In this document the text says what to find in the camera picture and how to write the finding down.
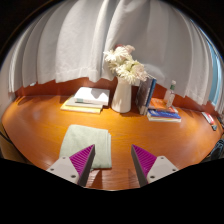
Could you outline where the wooden chair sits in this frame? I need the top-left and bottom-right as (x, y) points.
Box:
(0, 123), (31, 164)

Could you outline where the dark upright book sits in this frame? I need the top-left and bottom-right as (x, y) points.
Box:
(134, 76), (154, 116)

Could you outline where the yellow book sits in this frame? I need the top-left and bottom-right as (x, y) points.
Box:
(60, 101), (103, 115)

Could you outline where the red booklet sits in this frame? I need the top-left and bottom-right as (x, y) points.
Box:
(201, 111), (216, 126)

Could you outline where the dark garment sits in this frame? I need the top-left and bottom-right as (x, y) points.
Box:
(210, 138), (224, 162)

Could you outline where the white book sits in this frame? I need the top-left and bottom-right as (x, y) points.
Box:
(73, 86), (111, 107)

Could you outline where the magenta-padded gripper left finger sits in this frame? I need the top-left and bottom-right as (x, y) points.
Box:
(45, 143), (97, 188)

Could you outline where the window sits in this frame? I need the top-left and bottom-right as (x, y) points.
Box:
(206, 39), (223, 106)

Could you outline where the white curtain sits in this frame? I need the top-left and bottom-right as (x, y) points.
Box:
(6, 0), (224, 108)

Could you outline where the orange book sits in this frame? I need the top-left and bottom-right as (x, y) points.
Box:
(148, 97), (179, 114)

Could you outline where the clear plastic bottle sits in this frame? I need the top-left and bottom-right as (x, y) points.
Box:
(162, 79), (177, 108)

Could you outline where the pale green towel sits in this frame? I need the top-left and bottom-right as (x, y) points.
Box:
(58, 124), (113, 170)

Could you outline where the white flower bouquet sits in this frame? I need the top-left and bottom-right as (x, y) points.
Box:
(102, 44), (150, 86)

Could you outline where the blue flat book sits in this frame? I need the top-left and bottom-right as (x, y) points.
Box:
(146, 108), (183, 123)

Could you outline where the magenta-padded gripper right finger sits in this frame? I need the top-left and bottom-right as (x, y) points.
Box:
(131, 143), (179, 188)

